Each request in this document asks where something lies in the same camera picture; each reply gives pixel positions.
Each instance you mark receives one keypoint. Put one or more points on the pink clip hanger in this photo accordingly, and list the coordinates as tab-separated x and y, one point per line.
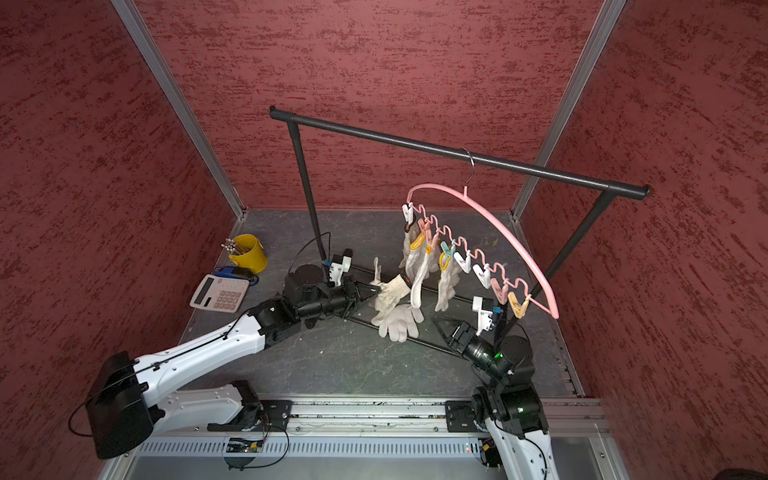
480	246

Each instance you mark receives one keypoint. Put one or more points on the left controller board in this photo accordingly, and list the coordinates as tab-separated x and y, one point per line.
244	446

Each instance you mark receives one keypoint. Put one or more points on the yellow cup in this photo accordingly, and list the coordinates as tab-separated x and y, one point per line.
246	251

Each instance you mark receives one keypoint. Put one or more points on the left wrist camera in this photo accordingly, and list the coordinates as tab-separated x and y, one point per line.
338	266

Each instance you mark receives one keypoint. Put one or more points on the pink calculator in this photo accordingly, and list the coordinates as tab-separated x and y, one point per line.
219	294

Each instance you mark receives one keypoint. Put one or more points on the controller board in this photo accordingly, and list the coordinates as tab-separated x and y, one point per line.
244	446
489	453

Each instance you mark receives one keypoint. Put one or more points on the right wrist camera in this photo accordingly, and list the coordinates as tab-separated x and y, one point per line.
488	314

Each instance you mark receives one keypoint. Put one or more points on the white work glove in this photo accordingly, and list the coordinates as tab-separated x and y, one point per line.
419	264

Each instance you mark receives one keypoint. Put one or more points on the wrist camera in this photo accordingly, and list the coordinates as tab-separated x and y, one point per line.
338	266
488	314

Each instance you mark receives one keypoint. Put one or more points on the black clothes rack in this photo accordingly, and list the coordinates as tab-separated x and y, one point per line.
542	294

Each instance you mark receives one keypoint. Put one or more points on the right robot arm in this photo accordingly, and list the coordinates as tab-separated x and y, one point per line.
507	407

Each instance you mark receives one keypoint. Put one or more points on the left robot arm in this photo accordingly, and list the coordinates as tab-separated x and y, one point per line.
123	403

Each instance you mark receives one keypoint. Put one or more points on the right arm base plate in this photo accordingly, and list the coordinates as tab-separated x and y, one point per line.
471	415

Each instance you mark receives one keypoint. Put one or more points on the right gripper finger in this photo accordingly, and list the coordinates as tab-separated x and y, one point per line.
447	322
446	331

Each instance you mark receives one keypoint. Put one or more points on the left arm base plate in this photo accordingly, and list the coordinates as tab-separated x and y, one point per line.
263	417

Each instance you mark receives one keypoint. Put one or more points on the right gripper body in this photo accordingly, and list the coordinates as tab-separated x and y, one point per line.
476	349

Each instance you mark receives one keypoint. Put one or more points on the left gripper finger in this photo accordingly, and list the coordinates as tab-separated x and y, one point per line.
368	291
368	302

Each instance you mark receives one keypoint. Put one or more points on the right controller board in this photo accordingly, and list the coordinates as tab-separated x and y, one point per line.
489	453

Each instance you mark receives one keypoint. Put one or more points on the blue stapler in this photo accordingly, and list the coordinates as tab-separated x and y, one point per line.
234	272

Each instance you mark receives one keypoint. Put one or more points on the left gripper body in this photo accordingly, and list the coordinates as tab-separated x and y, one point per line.
344	298

